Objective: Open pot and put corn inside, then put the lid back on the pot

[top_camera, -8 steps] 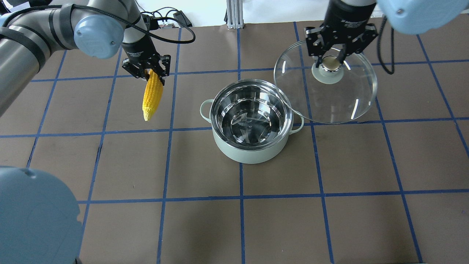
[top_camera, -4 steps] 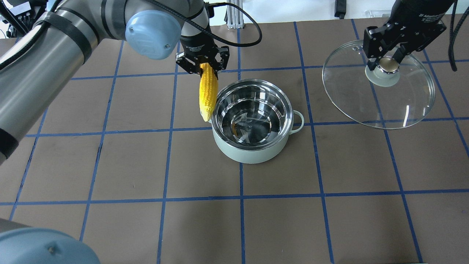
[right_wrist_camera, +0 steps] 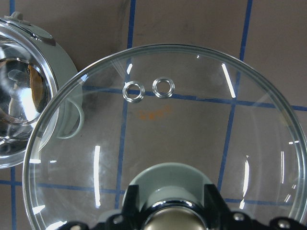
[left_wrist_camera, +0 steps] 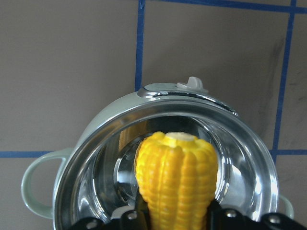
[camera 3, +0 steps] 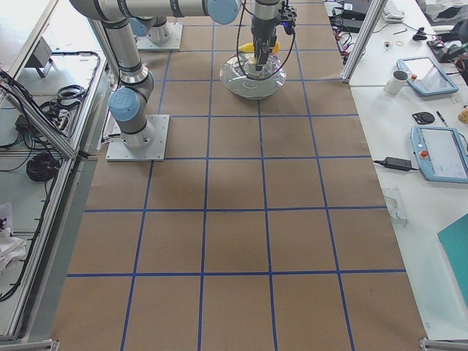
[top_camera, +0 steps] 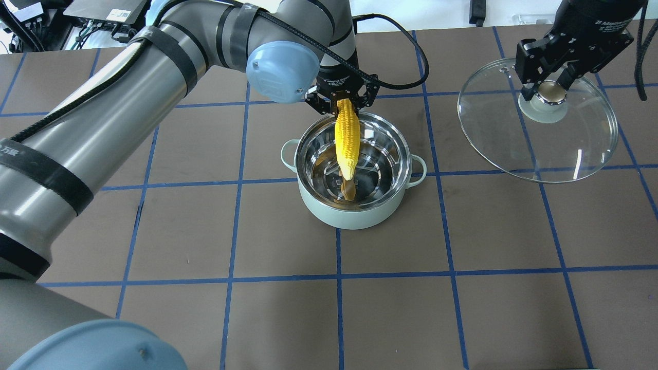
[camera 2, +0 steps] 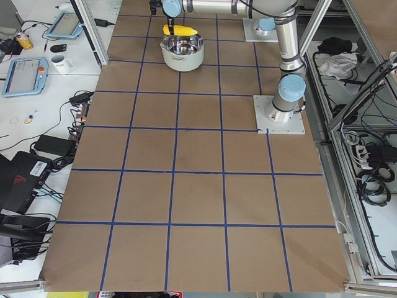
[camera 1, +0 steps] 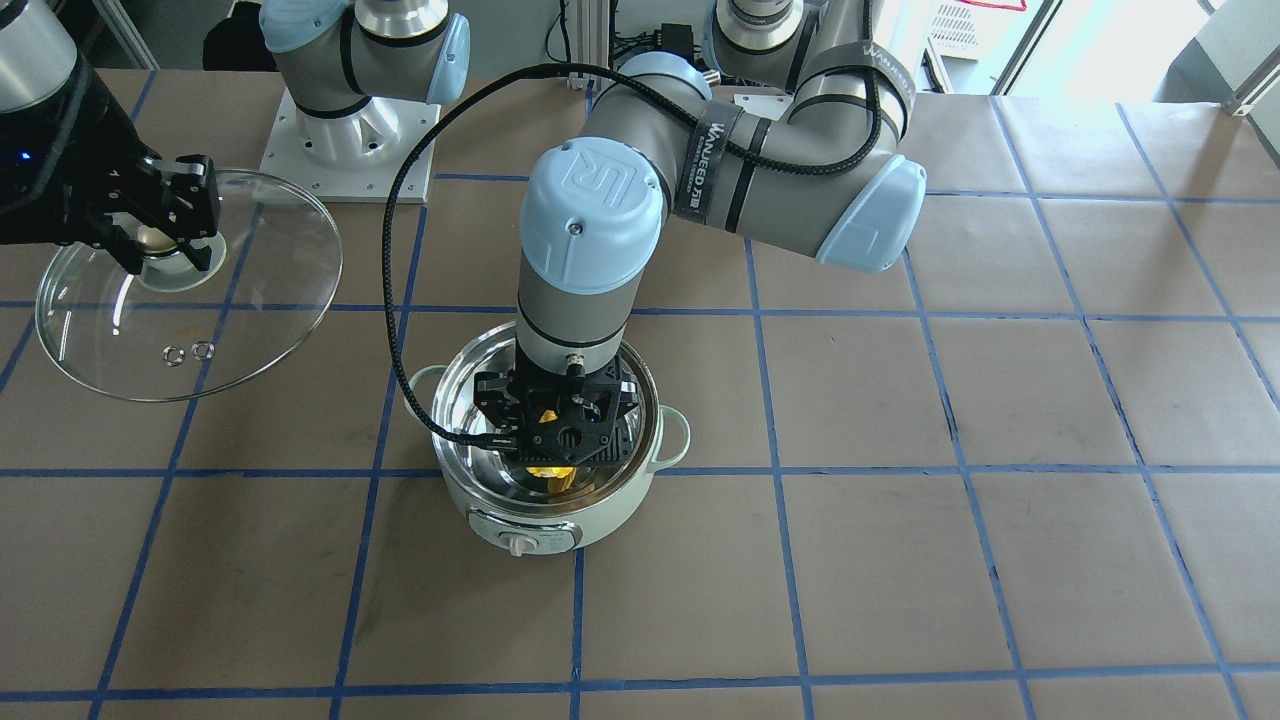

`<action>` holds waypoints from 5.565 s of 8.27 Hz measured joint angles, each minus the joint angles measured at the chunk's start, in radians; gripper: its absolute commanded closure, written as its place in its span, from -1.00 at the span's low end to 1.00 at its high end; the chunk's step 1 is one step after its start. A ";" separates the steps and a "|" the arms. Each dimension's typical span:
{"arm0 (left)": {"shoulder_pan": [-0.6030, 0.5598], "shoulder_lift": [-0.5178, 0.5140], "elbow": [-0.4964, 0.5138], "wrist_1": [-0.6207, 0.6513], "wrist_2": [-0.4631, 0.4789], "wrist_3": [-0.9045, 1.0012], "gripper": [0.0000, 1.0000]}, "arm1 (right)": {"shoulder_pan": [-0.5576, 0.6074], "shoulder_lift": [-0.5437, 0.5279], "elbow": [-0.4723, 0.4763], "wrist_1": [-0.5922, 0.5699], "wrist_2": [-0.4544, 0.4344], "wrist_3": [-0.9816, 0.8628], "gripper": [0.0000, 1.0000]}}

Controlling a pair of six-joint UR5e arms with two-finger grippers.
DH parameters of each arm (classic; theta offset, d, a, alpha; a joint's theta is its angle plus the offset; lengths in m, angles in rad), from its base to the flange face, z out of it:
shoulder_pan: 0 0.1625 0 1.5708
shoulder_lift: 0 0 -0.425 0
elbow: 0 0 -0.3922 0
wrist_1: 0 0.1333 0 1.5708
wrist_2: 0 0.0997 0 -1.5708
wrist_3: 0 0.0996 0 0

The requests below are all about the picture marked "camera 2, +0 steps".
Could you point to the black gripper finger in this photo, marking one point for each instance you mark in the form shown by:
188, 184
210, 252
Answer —
170, 25

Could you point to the yellow plastic corn cob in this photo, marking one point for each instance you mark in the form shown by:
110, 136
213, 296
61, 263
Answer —
181, 30

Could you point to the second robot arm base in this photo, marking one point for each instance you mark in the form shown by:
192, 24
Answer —
263, 27

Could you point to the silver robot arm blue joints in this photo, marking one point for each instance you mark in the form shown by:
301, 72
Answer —
291, 88

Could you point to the pale green cooking pot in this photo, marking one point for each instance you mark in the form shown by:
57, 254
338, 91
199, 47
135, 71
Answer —
183, 53

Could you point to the far blue teach pendant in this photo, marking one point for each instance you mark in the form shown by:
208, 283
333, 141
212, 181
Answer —
66, 25

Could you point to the blue teach pendant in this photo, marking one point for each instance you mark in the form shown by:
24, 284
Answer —
66, 25
25, 77

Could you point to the black computer mouse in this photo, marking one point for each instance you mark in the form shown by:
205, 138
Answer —
59, 48

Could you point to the white mug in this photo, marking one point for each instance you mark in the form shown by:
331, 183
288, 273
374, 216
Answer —
62, 64

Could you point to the black power adapter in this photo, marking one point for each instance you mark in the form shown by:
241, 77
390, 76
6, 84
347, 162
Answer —
82, 98

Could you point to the near blue teach pendant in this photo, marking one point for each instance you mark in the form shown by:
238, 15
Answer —
25, 77

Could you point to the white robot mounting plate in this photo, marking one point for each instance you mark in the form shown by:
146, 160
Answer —
270, 120

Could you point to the black power brick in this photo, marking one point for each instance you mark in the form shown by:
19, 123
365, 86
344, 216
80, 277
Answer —
55, 145

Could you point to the brown paper table mat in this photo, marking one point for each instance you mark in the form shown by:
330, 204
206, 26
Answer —
172, 187

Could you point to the crumpled white cloth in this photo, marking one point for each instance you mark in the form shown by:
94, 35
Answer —
339, 66

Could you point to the black laptop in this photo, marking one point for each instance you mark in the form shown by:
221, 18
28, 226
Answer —
21, 177

